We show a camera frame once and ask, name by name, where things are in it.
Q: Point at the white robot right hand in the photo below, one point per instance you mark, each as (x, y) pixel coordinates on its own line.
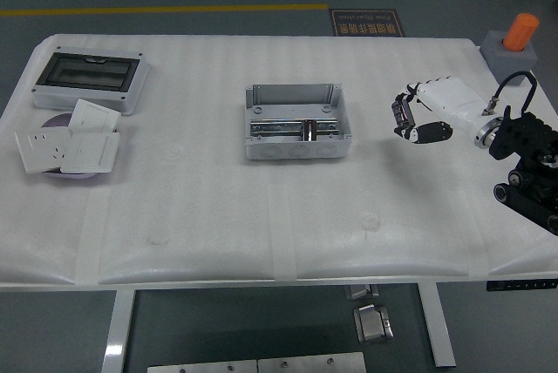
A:
(449, 100)

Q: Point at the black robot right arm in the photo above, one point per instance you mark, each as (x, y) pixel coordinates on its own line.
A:
(519, 142)

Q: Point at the open grey junction box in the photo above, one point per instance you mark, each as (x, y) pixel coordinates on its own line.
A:
(292, 107)

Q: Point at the grey box with dark cover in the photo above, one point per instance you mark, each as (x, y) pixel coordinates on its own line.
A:
(87, 70)

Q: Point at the grey block holder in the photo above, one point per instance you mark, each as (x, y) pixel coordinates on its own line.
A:
(505, 59)

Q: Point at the orange cylinder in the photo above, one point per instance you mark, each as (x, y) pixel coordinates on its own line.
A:
(521, 31)

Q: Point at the black floor sign orange text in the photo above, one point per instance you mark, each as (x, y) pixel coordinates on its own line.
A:
(366, 20)

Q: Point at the black table control panel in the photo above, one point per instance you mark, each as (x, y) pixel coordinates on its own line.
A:
(521, 285)

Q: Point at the small silver metal block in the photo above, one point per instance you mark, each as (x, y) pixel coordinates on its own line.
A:
(359, 292)

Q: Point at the white table leg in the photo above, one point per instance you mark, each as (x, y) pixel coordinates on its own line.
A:
(117, 334)
(438, 329)

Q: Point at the large silver metal block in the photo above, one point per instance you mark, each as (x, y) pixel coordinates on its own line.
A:
(372, 325)

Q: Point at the white foam mat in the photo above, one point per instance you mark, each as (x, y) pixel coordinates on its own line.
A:
(218, 198)

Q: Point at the grey metal plate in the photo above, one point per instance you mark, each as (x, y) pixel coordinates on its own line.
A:
(200, 367)

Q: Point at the purple plate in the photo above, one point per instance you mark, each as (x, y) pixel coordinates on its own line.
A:
(59, 122)

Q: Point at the white wall switch panel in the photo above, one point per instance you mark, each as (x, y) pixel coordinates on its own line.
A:
(91, 153)
(93, 116)

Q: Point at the white wall socket panel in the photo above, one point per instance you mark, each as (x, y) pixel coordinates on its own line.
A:
(41, 151)

